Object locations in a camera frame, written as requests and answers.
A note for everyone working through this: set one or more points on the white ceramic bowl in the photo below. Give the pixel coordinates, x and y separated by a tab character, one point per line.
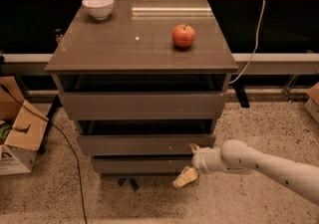
99	9

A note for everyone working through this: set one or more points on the open cardboard box left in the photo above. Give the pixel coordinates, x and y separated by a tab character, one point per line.
22	129

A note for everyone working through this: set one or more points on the cardboard box right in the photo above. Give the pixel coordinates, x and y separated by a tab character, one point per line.
312	105

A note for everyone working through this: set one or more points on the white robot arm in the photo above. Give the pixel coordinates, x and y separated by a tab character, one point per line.
237	157

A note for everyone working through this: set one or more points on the grey drawer cabinet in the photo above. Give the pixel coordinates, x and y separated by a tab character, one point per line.
132	51

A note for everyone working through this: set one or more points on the red apple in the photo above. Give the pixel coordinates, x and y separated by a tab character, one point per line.
183	35

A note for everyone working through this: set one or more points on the grey top drawer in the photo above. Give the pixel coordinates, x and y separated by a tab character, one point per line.
129	106

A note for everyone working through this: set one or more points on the grey drawer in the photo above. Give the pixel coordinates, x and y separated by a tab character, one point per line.
129	106
163	144
140	166

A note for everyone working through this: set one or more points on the grey bottom drawer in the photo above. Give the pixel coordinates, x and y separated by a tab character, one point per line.
140	166

